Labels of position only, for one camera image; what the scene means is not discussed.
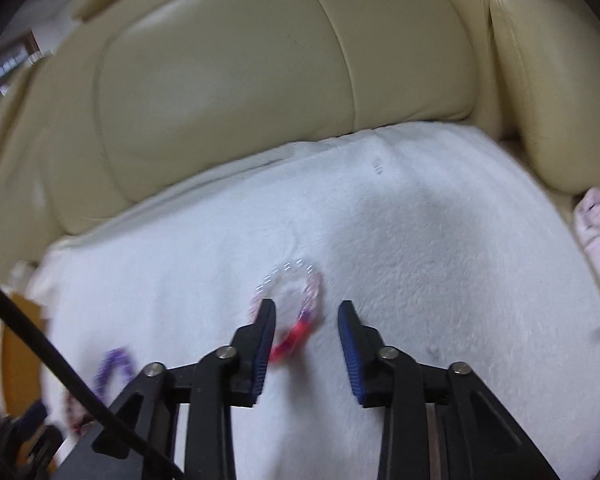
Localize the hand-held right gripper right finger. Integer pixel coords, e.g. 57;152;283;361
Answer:
337;300;561;480

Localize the white fluffy towel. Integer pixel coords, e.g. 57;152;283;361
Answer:
27;122;600;480

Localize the pink and red bead bracelet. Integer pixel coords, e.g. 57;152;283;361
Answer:
250;259;326;363

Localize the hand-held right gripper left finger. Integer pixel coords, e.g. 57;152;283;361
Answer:
55;299;277;480

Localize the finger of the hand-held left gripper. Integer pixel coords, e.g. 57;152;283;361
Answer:
10;400;48;436
19;425;66;477

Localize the cream leather sofa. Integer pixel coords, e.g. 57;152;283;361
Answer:
0;0;600;281

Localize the orange cardboard box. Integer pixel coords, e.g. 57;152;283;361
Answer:
0;292;48;411

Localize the wooden framed window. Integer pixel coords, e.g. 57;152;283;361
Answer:
0;30;46;111

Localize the pale pink cloth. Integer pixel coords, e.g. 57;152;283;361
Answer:
572;185;600;271

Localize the purple bead bracelet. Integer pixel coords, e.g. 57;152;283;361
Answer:
92;347;137;401

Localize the black cable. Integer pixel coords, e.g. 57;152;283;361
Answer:
0;272;186;480

